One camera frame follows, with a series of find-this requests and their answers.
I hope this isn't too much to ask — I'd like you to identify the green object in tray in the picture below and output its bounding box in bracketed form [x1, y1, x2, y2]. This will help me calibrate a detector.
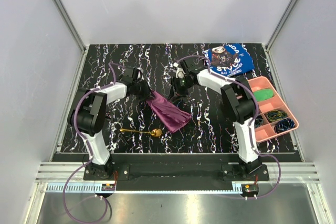
[254, 88, 274, 102]

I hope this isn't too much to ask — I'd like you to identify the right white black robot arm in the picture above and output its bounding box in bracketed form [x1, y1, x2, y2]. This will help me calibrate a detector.
[168, 56, 262, 180]

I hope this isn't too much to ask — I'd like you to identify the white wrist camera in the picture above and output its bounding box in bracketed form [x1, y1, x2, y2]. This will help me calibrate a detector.
[136, 68, 144, 80]
[173, 62, 185, 79]

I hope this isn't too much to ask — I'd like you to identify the blue black cable bundle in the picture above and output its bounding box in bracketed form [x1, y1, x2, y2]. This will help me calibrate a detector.
[274, 118, 295, 133]

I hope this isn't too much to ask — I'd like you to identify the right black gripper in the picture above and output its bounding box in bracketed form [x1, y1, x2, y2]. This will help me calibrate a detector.
[167, 76, 195, 102]

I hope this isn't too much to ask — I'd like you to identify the front aluminium rail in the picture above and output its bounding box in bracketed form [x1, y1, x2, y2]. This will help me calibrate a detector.
[36, 162, 320, 184]

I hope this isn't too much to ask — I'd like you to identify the right aluminium frame post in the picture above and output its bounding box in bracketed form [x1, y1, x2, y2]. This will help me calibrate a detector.
[265, 0, 299, 50]

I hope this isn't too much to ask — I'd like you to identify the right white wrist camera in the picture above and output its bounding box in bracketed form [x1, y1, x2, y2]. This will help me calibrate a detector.
[173, 62, 185, 79]

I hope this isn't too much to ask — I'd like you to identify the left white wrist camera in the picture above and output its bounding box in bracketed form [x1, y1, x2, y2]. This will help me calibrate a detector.
[136, 68, 144, 80]

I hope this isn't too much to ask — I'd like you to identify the blue printed cloth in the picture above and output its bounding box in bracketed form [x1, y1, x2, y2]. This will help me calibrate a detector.
[203, 43, 255, 77]

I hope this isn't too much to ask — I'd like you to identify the pink compartment tray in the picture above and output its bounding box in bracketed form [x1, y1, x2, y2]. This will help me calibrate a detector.
[248, 77, 299, 143]

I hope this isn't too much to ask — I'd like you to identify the left aluminium frame post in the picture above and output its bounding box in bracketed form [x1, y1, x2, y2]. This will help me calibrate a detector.
[52, 0, 86, 52]

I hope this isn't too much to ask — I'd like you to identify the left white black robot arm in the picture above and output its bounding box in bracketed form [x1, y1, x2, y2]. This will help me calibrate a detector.
[67, 67, 154, 180]

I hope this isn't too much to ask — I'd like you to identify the magenta cloth napkin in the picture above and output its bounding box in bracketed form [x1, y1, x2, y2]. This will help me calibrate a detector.
[146, 91, 191, 133]

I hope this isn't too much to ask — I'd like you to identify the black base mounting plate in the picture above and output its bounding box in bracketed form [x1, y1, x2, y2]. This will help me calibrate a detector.
[83, 154, 270, 193]

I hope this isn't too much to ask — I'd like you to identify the aluminium frame post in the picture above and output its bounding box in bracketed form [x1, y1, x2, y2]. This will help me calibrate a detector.
[265, 0, 299, 50]
[52, 0, 86, 52]

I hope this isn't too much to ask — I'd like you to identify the yellow black cable bundle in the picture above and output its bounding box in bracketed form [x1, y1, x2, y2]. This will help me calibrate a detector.
[264, 110, 288, 123]

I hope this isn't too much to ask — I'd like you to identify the gold spoon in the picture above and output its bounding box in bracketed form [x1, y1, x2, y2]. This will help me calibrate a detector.
[120, 129, 162, 137]

